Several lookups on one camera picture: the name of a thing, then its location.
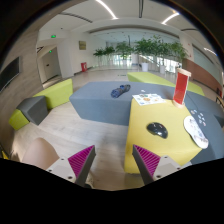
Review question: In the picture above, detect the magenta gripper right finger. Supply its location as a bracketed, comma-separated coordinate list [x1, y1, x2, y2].
[132, 144, 183, 186]

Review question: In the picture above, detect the colourful printed leaflet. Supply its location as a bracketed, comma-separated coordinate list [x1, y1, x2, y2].
[133, 94, 165, 106]

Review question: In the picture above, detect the yellow-green table block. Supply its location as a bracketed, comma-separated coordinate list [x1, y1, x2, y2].
[124, 99, 201, 174]

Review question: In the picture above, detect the green bench left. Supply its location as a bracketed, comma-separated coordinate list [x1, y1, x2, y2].
[9, 79, 73, 130]

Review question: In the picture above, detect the black computer mouse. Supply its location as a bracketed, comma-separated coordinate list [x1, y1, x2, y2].
[146, 122, 168, 139]

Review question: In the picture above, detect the black wall screen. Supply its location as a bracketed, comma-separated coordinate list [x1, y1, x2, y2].
[0, 57, 20, 92]

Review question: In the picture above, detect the green bench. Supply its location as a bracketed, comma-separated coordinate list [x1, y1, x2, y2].
[127, 72, 204, 96]
[9, 79, 73, 130]

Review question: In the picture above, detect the large grey bench block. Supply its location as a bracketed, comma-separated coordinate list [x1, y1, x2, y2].
[69, 82, 224, 164]

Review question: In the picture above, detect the green bench far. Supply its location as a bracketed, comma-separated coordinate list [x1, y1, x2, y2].
[127, 72, 204, 96]

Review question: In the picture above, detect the grey small seat block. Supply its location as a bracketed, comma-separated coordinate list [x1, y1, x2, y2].
[17, 96, 48, 125]

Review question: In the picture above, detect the beige chair back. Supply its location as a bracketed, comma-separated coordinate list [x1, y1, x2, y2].
[22, 138, 59, 170]

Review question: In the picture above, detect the red bin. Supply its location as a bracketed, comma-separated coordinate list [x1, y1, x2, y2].
[81, 62, 87, 72]

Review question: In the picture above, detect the folded dark blue umbrella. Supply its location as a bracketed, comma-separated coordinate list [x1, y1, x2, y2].
[111, 84, 131, 98]

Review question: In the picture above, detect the potted green plant row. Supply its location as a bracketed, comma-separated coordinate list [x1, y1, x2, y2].
[94, 36, 188, 73]

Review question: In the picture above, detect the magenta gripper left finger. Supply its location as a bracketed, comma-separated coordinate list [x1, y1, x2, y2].
[46, 144, 97, 188]

